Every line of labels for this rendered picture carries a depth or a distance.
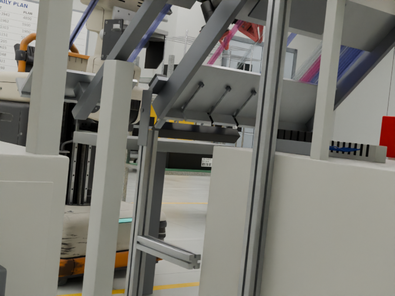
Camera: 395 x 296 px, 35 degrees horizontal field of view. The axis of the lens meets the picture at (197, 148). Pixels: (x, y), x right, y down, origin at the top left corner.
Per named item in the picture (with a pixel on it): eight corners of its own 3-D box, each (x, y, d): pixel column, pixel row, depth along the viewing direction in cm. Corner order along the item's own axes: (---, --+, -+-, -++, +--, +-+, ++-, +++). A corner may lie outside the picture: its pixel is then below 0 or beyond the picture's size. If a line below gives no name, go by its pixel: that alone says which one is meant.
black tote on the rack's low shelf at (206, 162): (167, 168, 430) (169, 152, 429) (153, 165, 443) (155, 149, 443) (230, 171, 465) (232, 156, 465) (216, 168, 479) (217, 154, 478)
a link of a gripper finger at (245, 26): (275, 36, 190) (264, 13, 194) (258, 32, 185) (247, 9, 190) (262, 51, 194) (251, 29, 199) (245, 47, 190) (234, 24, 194)
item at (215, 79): (161, 110, 194) (158, 103, 196) (307, 127, 235) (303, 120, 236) (193, 66, 183) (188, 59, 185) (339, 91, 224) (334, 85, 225)
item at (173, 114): (163, 119, 193) (155, 102, 197) (307, 134, 234) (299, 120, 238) (164, 116, 193) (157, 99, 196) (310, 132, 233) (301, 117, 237)
